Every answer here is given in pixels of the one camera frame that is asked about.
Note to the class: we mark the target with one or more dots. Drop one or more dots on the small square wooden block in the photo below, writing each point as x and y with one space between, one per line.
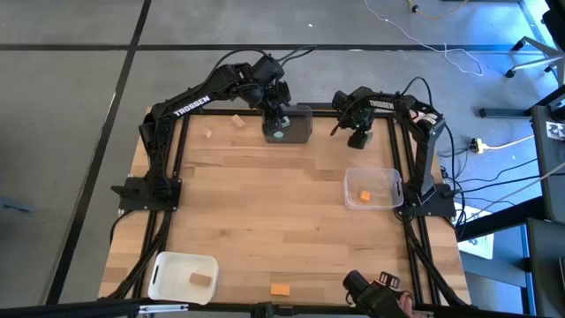
207 133

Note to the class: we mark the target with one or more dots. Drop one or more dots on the black handheld device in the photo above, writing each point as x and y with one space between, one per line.
371 296

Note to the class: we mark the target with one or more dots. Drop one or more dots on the silver metal bracket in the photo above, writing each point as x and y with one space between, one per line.
163 308

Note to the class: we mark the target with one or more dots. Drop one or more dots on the black table-level camera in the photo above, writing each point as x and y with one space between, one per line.
286 310

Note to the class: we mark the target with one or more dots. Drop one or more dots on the short teal block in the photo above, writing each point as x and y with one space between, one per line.
279 135

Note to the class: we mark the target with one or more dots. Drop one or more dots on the white plastic bin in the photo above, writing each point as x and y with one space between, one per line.
172 269

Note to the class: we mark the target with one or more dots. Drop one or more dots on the rectangular wooden block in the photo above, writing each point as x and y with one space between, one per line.
238 121
200 279

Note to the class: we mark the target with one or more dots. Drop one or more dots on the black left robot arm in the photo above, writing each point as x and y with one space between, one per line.
192 106

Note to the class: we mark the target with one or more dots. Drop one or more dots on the rectangular orange block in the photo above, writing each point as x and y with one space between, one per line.
280 289

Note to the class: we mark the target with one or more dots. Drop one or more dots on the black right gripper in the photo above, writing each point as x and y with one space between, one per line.
355 110

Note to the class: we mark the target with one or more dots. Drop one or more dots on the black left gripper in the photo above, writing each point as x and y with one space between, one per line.
276 101

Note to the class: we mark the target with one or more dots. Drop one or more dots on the black aluminium table frame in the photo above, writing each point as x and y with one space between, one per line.
220 112

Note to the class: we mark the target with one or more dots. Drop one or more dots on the small orange block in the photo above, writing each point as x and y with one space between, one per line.
365 196

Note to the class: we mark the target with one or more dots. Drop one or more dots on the clear plastic bin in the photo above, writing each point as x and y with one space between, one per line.
379 176

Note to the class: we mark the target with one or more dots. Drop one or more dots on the black camera gantry frame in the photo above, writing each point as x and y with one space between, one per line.
66 309

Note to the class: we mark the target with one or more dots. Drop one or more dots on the person's hand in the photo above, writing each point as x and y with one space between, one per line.
407 305

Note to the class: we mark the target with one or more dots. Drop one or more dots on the white yellow power strip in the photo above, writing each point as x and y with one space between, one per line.
476 145

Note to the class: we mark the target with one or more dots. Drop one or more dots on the black beam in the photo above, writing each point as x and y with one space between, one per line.
499 218

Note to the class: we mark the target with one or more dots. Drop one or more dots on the grey cabinet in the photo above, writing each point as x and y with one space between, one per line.
547 265
549 176

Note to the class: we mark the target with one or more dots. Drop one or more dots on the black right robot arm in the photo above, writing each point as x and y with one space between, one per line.
388 105

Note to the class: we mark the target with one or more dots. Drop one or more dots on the smoky grey transparent bin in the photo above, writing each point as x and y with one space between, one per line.
302 128

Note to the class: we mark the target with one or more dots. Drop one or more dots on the black floor stand bar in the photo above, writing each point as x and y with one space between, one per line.
503 112

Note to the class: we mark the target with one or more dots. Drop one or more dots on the white paper sheet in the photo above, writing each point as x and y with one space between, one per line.
481 247

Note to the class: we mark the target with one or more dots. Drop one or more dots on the grey chair base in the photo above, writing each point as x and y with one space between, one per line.
536 44

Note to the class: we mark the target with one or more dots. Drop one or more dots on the black chair seat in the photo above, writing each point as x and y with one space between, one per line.
556 20

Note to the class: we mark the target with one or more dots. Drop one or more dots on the black white marker tag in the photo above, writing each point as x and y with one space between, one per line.
555 130

